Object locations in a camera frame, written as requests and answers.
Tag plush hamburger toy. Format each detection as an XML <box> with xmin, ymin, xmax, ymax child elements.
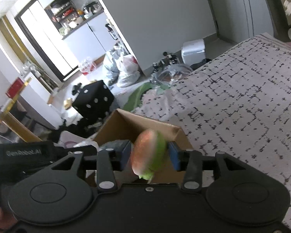
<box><xmin>130</xmin><ymin>129</ymin><xmax>167</xmax><ymax>182</ymax></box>

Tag person's left hand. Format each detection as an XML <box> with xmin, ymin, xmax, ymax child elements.
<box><xmin>0</xmin><ymin>207</ymin><xmax>17</xmax><ymax>232</ymax></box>

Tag brown cardboard box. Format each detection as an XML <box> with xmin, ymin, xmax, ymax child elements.
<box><xmin>85</xmin><ymin>108</ymin><xmax>195</xmax><ymax>185</ymax></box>

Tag green leaf cushion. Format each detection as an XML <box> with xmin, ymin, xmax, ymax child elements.
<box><xmin>122</xmin><ymin>82</ymin><xmax>153</xmax><ymax>112</ymax></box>

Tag black dice stool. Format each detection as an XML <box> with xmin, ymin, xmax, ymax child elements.
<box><xmin>72</xmin><ymin>80</ymin><xmax>114</xmax><ymax>122</ymax></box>

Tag white plastic bag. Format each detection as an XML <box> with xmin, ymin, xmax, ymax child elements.
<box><xmin>103</xmin><ymin>48</ymin><xmax>141</xmax><ymax>88</ymax></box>

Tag patterned bed cover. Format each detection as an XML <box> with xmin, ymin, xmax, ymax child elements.
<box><xmin>133</xmin><ymin>32</ymin><xmax>291</xmax><ymax>233</ymax></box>

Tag white small appliance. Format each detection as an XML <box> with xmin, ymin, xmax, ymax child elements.
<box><xmin>181</xmin><ymin>39</ymin><xmax>206</xmax><ymax>66</ymax></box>

